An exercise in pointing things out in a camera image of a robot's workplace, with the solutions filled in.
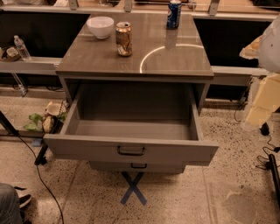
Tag clear plastic water bottle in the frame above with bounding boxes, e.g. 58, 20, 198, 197
14, 35, 32, 60

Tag gold soda can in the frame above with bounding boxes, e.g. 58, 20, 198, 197
115, 21, 132, 57

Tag blue tape cross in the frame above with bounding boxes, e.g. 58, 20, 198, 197
121, 171, 147, 206

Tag small bowl with food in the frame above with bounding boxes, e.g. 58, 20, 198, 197
0, 46, 20, 62

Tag grey top drawer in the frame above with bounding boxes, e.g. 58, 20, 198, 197
45, 81, 218, 167

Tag black stand right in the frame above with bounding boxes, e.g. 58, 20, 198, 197
269, 154, 280, 207

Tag black floor cable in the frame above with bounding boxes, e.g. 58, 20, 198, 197
16, 132, 65, 224

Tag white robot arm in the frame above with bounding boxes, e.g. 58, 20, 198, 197
240, 15, 280, 130

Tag blue pepsi can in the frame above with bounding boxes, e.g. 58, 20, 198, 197
166, 0, 182, 29

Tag grey drawer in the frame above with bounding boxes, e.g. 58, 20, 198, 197
89, 161, 185, 174
45, 81, 218, 167

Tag white ceramic bowl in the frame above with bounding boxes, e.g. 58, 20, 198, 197
86, 17, 115, 39

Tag dark shoe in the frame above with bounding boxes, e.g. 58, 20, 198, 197
14, 186, 32, 208

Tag grey wooden drawer cabinet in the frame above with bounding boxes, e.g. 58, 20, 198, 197
56, 13, 214, 109

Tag black power adapter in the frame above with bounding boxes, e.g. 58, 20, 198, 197
260, 123, 270, 136

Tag grey trouser leg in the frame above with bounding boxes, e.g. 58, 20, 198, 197
0, 183, 23, 224

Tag bag of groceries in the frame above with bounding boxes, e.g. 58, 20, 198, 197
24, 100, 69, 133

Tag grey lower drawer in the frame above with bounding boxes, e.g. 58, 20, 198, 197
89, 161, 185, 174

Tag black tripod leg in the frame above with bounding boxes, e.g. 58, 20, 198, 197
0, 111, 18, 136

